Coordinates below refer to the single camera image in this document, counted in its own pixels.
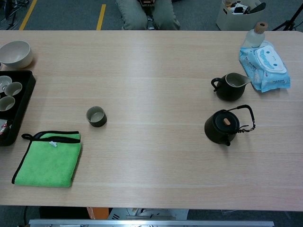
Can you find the dark teacup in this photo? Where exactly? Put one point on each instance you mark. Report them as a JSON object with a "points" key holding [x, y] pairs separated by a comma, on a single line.
{"points": [[97, 121]]}

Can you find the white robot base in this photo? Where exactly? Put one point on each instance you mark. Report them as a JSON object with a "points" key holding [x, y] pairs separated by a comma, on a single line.
{"points": [[151, 214]]}

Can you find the small beige teacup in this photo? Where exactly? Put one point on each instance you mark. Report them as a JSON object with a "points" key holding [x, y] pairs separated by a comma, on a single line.
{"points": [[6, 103], [13, 88]]}

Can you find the dark pitcher with beige inside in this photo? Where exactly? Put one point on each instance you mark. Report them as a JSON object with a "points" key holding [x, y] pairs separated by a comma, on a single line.
{"points": [[227, 92]]}

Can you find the seated person in grey trousers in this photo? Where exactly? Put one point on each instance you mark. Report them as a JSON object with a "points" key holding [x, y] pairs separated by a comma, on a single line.
{"points": [[132, 16]]}

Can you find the green cloth with black edge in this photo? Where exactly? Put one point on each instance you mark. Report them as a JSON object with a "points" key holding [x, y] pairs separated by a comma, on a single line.
{"points": [[47, 163]]}

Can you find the white storage box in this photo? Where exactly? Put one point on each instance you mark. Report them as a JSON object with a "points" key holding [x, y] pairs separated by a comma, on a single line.
{"points": [[236, 21]]}

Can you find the glass bottle with wooden cap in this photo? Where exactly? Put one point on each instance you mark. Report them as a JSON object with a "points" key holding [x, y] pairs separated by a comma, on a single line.
{"points": [[253, 39]]}

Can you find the blue wet wipes pack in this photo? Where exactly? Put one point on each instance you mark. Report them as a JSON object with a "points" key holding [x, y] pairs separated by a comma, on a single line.
{"points": [[270, 63]]}

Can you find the black tray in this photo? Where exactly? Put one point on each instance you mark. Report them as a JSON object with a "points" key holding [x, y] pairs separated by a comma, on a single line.
{"points": [[22, 111]]}

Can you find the red and white snack packet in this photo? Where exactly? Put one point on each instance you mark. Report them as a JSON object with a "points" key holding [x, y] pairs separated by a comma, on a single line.
{"points": [[4, 128]]}

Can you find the beige bowl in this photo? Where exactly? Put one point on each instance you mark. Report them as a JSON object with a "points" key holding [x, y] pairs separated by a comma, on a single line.
{"points": [[14, 55]]}

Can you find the black paddle tool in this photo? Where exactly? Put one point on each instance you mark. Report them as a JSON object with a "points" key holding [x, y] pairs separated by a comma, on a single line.
{"points": [[256, 7]]}

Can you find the black tripod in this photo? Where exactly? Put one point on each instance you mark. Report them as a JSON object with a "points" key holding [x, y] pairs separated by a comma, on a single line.
{"points": [[290, 22]]}

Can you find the aluminium rail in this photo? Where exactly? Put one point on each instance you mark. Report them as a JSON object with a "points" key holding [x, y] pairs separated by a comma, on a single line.
{"points": [[151, 223]]}

